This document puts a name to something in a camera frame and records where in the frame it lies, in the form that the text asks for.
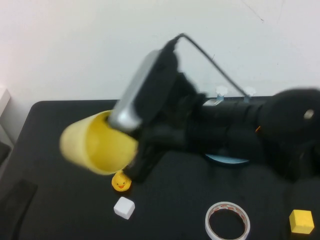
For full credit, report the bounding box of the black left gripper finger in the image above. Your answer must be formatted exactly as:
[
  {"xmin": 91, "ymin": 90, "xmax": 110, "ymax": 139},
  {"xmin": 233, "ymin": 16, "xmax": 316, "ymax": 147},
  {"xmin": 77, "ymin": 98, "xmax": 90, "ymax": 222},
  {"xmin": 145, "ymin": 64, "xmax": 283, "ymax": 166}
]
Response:
[{"xmin": 123, "ymin": 139, "xmax": 165, "ymax": 185}]

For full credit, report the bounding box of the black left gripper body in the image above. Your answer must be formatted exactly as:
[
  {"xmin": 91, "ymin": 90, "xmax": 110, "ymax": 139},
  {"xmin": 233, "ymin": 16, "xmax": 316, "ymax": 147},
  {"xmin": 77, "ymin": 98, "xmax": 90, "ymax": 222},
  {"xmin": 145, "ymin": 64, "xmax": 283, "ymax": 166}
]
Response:
[{"xmin": 138, "ymin": 48, "xmax": 207, "ymax": 154}]

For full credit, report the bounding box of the yellow plastic cup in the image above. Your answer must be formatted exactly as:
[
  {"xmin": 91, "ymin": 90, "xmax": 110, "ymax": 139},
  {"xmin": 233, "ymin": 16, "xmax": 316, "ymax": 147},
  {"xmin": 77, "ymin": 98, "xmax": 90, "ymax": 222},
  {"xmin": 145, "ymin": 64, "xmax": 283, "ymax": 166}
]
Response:
[{"xmin": 59, "ymin": 109, "xmax": 140, "ymax": 176}]

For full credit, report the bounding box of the blue cup stand with posts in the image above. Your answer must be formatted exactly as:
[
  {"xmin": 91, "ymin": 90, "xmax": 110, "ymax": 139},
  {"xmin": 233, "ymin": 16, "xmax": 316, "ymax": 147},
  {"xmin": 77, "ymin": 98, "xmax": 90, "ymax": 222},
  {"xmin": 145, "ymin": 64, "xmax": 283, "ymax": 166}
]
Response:
[{"xmin": 204, "ymin": 86, "xmax": 257, "ymax": 166}]

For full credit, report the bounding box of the yellow rubber duck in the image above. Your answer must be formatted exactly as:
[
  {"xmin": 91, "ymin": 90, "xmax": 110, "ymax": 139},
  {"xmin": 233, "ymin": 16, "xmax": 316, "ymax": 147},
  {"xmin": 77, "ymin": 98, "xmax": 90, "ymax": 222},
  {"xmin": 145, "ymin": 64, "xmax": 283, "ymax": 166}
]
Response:
[{"xmin": 111, "ymin": 170, "xmax": 133, "ymax": 193}]

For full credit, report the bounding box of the white foam cube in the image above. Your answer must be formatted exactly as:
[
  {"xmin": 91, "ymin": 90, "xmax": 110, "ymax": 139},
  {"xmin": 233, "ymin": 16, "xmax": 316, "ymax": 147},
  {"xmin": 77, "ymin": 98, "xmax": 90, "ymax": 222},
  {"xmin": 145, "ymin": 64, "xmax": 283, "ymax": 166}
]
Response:
[{"xmin": 113, "ymin": 196, "xmax": 136, "ymax": 220}]

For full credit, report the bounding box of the white double-sided tape roll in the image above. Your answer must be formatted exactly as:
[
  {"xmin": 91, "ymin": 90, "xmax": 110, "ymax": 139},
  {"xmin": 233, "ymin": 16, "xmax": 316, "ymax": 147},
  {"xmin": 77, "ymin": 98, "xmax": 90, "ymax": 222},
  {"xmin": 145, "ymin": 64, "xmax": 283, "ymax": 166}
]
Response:
[{"xmin": 204, "ymin": 201, "xmax": 251, "ymax": 240}]

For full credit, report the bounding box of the yellow foam cube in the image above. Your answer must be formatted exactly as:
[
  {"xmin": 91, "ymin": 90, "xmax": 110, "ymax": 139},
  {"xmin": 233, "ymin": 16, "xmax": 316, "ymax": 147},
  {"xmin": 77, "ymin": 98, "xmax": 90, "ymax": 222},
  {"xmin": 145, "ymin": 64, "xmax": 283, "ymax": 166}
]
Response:
[{"xmin": 288, "ymin": 209, "xmax": 315, "ymax": 235}]

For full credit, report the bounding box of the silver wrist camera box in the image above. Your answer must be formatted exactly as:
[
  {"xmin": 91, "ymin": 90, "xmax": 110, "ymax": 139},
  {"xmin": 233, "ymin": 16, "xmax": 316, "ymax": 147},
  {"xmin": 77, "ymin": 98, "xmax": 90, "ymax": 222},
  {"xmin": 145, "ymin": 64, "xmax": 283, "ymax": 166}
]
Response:
[{"xmin": 107, "ymin": 49, "xmax": 162, "ymax": 132}]

